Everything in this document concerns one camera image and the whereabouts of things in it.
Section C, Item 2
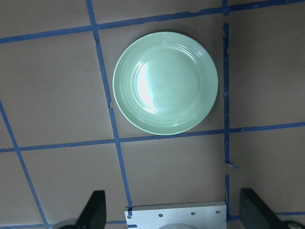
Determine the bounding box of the silver metal mounting plate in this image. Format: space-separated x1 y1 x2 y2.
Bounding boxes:
124 201 227 229

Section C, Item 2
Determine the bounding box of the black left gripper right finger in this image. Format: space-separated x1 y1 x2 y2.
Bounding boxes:
239 188 305 229

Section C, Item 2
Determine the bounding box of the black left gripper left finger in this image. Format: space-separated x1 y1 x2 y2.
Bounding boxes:
54 190 106 229

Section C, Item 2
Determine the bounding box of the light green ceramic plate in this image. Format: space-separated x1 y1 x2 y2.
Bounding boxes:
112 31 218 135

